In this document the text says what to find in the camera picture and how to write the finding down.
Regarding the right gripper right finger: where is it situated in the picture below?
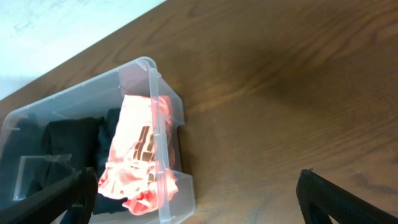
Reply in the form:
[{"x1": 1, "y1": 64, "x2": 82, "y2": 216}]
[{"x1": 296, "y1": 169, "x2": 397, "y2": 224}]

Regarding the black garment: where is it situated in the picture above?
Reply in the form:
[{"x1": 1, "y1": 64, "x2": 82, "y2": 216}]
[
  {"x1": 27, "y1": 117, "x2": 104, "y2": 197},
  {"x1": 93, "y1": 108, "x2": 127, "y2": 215}
]

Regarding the pink salmon printed shirt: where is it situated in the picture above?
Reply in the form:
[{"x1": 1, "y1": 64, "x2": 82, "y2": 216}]
[{"x1": 98, "y1": 95, "x2": 163, "y2": 215}]

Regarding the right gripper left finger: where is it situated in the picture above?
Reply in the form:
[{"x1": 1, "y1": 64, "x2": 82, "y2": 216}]
[{"x1": 1, "y1": 167, "x2": 98, "y2": 224}]

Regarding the clear plastic storage container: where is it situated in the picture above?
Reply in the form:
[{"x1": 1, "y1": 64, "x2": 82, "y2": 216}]
[{"x1": 1, "y1": 57, "x2": 196, "y2": 223}]

